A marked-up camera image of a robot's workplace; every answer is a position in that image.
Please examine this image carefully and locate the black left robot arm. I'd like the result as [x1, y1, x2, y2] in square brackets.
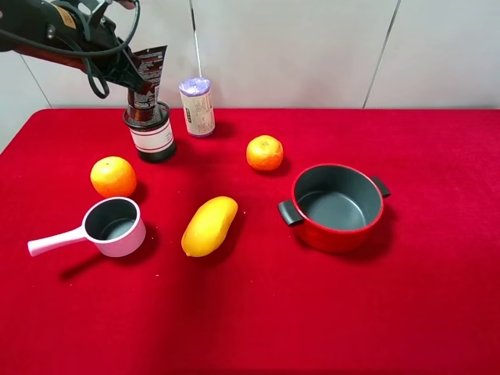
[1, 1, 152, 98]

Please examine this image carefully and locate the black face wash tube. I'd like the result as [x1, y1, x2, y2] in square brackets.
[127, 45, 167, 122]

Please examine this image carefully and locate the red pot with black handles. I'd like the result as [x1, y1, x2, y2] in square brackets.
[278, 163, 391, 253]

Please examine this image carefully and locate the yellow mango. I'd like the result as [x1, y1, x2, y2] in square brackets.
[181, 196, 238, 258]

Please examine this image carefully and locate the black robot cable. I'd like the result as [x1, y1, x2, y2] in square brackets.
[0, 0, 141, 99]

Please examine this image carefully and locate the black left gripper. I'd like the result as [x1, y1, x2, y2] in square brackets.
[51, 1, 152, 94]

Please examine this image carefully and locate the purple garbage bag roll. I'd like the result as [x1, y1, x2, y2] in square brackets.
[179, 77, 216, 138]

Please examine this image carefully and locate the black mesh pen holder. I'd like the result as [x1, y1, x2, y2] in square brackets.
[123, 102, 176, 163]

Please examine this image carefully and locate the large orange fruit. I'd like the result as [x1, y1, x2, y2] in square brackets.
[90, 156, 138, 198]

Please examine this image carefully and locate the small orange tangerine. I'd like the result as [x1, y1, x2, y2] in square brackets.
[246, 134, 284, 171]

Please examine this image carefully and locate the pink saucepan with handle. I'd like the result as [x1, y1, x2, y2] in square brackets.
[27, 197, 146, 258]

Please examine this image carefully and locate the red velvet tablecloth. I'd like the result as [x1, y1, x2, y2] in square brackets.
[1, 109, 499, 374]

